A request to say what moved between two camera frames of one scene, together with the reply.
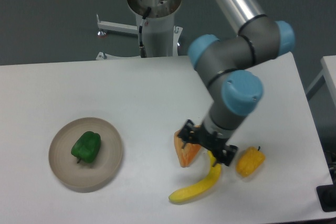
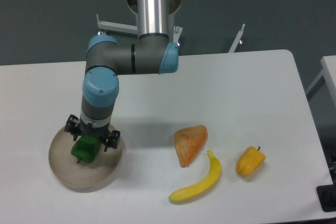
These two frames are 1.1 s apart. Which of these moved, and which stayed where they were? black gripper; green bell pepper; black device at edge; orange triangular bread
Moved: black gripper
Stayed: orange triangular bread; black device at edge; green bell pepper
